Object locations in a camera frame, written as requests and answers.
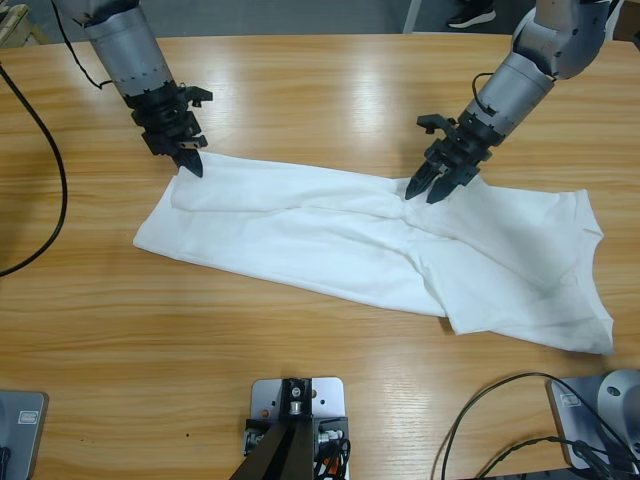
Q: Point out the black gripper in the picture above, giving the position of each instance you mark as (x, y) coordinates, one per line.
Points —
(165, 120)
(465, 150)

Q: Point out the white t-shirt with black logo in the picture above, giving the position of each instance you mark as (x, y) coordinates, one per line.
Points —
(325, 245)

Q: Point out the black sneaker with white sole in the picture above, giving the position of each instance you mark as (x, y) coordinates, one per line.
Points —
(470, 17)

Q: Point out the white metal pole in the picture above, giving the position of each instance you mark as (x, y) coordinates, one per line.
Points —
(411, 15)

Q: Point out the wooden pallet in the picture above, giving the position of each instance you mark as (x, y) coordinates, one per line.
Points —
(20, 30)

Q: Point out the white bag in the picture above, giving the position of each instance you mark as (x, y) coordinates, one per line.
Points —
(616, 20)

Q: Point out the black clamp with silver knob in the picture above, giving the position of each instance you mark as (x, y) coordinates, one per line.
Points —
(256, 440)
(330, 435)

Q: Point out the black gripper side bracket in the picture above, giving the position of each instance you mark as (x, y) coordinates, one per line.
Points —
(197, 94)
(432, 121)

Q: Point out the white mount block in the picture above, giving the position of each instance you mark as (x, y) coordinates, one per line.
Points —
(330, 395)

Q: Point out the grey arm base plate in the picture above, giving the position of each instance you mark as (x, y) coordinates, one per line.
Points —
(562, 425)
(25, 450)

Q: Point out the dark camera post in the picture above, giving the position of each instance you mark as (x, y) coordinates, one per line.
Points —
(285, 460)

